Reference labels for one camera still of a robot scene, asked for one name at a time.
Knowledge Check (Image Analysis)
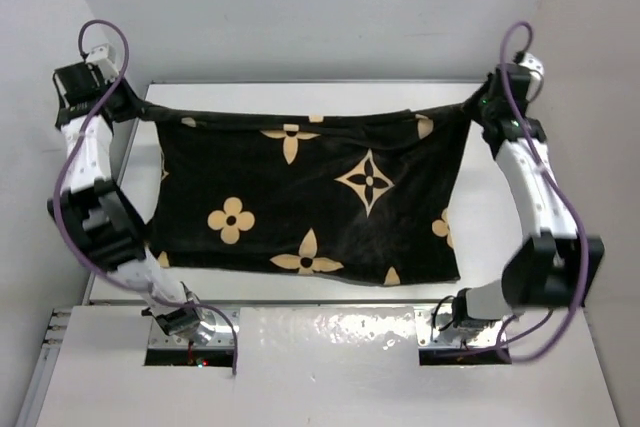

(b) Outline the purple cable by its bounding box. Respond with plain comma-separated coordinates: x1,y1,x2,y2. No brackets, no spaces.
53,19,240,377
434,21,589,363

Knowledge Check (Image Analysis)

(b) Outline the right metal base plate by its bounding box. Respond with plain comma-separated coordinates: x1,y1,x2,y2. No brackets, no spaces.
414,302,503,351

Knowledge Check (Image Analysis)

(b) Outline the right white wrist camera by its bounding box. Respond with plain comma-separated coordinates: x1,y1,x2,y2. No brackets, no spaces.
518,52,545,87

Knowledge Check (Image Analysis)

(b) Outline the black floral pillowcase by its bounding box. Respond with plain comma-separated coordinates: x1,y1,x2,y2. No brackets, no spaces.
141,103,470,286

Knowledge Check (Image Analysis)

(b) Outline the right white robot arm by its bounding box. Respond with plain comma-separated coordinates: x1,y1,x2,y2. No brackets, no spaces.
452,64,605,332

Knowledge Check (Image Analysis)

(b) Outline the metal base plate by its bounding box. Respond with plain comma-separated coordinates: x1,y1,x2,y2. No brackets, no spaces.
147,307,240,350
414,302,503,351

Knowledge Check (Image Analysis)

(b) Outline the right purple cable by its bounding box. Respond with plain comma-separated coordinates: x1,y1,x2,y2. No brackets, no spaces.
434,21,589,363

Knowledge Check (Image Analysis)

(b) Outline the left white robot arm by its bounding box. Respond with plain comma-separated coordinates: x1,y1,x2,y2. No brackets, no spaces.
47,61,205,342

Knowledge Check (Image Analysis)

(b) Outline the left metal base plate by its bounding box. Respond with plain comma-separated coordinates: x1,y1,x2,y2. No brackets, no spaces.
147,307,240,350

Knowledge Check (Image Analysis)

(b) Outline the white front cover board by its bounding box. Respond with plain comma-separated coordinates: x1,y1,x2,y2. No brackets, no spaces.
39,306,617,426

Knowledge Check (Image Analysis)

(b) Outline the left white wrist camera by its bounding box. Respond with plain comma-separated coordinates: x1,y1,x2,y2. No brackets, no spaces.
85,43,119,82

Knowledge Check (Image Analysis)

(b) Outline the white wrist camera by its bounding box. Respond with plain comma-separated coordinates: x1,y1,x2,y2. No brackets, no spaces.
85,43,119,82
518,52,545,87

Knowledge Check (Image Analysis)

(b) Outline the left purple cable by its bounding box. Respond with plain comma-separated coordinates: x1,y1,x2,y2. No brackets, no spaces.
53,19,240,377

